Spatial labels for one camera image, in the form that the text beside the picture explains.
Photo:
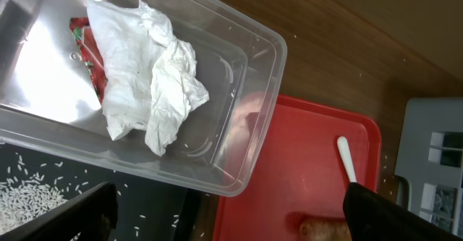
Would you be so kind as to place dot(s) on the red snack wrapper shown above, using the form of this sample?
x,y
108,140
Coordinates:
x,y
83,35

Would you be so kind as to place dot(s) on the black plastic tray bin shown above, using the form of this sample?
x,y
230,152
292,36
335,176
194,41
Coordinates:
x,y
155,197

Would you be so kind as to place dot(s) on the white napkin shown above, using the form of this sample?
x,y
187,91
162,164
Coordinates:
x,y
151,74

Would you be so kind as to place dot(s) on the red serving tray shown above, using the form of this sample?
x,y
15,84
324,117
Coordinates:
x,y
299,172

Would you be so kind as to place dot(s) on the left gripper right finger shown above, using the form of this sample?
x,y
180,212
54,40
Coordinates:
x,y
370,216

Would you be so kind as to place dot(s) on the grey dishwasher rack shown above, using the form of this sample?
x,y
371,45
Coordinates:
x,y
429,162

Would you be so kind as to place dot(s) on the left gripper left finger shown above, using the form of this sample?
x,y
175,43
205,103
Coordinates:
x,y
91,215

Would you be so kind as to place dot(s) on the white rice pile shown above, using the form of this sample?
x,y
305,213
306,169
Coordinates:
x,y
29,201

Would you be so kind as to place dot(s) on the orange carrot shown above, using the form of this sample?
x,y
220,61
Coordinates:
x,y
320,229

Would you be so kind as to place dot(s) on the clear plastic bin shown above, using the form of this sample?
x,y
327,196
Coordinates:
x,y
48,102

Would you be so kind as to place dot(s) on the white plastic spoon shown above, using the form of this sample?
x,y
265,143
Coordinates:
x,y
346,157

